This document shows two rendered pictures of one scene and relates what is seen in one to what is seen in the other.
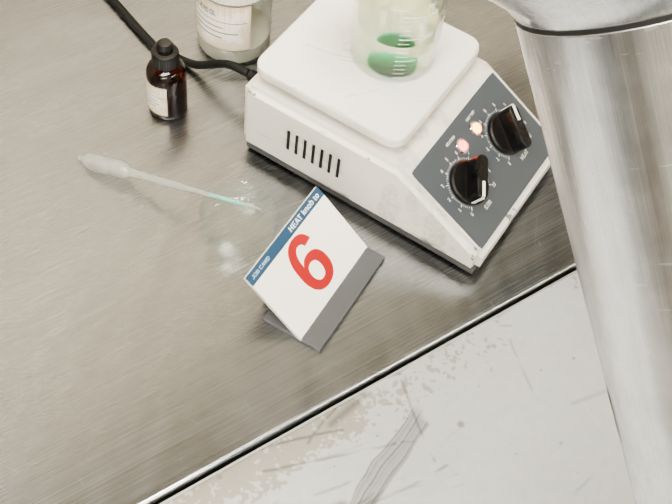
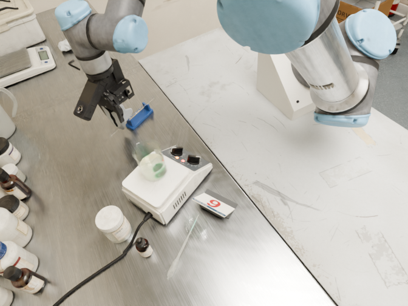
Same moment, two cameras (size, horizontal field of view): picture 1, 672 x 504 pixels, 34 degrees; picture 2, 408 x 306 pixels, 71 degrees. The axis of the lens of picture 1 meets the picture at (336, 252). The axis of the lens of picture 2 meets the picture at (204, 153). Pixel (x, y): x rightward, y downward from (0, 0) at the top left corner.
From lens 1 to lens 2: 46 cm
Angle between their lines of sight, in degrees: 41
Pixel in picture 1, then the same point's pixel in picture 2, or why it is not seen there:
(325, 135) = (180, 192)
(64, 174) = (173, 283)
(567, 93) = (326, 37)
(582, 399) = (246, 149)
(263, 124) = (168, 214)
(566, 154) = (326, 49)
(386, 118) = (180, 172)
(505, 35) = (130, 158)
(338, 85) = (167, 184)
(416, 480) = (272, 183)
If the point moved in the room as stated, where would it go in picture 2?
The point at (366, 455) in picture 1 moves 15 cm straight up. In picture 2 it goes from (266, 193) to (271, 156)
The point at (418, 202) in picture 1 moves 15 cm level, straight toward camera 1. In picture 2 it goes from (200, 172) to (260, 183)
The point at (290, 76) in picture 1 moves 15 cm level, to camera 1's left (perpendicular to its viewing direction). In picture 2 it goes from (163, 197) to (142, 266)
